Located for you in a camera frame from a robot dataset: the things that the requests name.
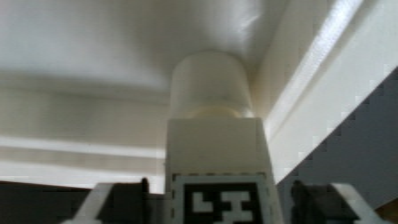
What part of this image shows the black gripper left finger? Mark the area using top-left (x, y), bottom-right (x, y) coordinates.
top-left (60, 178), bottom-right (149, 224)

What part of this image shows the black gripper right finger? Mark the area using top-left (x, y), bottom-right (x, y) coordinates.
top-left (291, 181), bottom-right (380, 224)

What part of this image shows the white table leg with tag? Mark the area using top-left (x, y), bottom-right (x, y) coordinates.
top-left (165, 51), bottom-right (284, 224)

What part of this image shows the white square tabletop part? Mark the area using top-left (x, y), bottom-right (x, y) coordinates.
top-left (0, 0), bottom-right (398, 187)

